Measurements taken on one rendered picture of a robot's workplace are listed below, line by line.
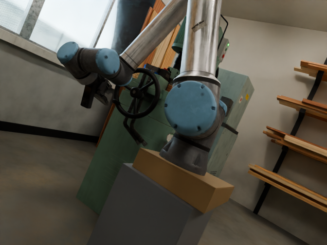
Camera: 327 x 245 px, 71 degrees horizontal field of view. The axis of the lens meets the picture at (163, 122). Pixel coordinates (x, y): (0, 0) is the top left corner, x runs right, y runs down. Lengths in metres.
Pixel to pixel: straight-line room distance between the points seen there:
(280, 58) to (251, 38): 0.57
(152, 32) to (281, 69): 3.08
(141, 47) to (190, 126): 0.46
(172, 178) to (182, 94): 0.29
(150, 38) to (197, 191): 0.61
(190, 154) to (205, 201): 0.17
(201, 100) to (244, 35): 3.61
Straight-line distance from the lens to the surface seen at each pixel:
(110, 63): 0.87
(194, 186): 0.75
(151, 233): 0.81
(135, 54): 0.98
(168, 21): 1.00
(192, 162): 0.81
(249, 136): 3.69
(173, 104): 0.65
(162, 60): 3.62
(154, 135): 1.41
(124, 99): 1.54
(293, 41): 4.06
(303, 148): 3.14
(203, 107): 0.64
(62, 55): 0.94
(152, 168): 0.82
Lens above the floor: 0.78
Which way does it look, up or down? 3 degrees down
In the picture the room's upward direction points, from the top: 24 degrees clockwise
